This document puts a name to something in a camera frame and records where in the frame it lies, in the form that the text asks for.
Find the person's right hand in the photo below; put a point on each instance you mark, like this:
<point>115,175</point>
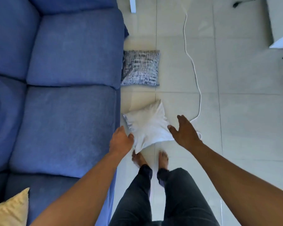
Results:
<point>186,136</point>

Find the person's left hand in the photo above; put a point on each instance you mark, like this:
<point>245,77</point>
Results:
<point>119,142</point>

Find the person's left thumb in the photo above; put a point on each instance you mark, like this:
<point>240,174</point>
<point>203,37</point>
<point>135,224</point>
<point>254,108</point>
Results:
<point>131,139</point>

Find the person's right thumb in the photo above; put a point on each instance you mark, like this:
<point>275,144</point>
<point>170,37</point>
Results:
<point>172,130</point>

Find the person's right forearm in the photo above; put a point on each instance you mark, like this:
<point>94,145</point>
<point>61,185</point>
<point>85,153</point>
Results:
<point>240,188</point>

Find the person's left forearm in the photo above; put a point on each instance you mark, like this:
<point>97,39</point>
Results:
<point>85,192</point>

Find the person's left foot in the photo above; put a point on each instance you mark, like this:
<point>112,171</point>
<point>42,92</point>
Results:
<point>138,158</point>

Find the person's foot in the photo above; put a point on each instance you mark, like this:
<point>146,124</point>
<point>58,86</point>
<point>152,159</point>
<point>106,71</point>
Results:
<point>138,158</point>
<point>163,159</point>

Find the person's right foot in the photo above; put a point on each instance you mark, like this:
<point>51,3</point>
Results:
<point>163,159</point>

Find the person's left leg dark trousers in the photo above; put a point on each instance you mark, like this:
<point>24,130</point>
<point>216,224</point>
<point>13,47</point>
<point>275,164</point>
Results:
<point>134,202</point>

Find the person's leg dark trousers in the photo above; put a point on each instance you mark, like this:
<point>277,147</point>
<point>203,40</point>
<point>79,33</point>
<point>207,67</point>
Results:
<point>134,202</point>
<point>186,200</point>

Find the blue sofa seat cushion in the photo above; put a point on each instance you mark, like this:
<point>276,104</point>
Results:
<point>37,192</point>
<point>75,49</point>
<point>66,131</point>

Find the black and white striped pillow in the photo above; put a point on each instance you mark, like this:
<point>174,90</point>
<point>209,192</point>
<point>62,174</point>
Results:
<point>141,67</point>

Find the person's right leg dark trousers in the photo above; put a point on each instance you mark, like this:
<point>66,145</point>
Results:
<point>186,200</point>

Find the blue sofa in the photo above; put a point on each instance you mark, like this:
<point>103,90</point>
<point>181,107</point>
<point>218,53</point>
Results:
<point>61,103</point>

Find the blue sofa back cushion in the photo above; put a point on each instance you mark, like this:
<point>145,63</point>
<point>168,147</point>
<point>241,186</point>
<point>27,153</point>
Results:
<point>10,37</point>
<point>3,122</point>

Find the white table leg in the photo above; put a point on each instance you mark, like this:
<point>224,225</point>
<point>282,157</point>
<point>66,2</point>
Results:
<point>132,4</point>

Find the beige pillow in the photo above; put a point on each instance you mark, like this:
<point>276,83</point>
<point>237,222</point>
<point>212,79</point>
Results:
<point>10,210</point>

